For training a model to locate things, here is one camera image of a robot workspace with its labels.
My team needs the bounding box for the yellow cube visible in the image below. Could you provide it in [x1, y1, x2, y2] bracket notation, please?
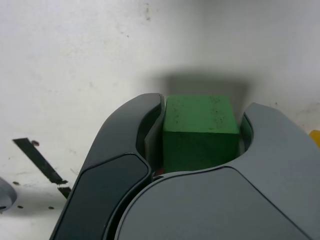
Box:
[308, 129, 320, 151]

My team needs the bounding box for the green cube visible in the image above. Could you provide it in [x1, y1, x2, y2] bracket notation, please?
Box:
[161, 94, 241, 175]

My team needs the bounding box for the black tape strip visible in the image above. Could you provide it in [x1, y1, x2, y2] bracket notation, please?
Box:
[12, 137, 74, 200]

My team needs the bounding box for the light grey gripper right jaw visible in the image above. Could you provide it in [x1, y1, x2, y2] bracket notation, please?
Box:
[106, 102, 320, 240]

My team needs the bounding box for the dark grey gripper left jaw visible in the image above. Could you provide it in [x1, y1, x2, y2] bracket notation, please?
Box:
[49, 92, 168, 240]

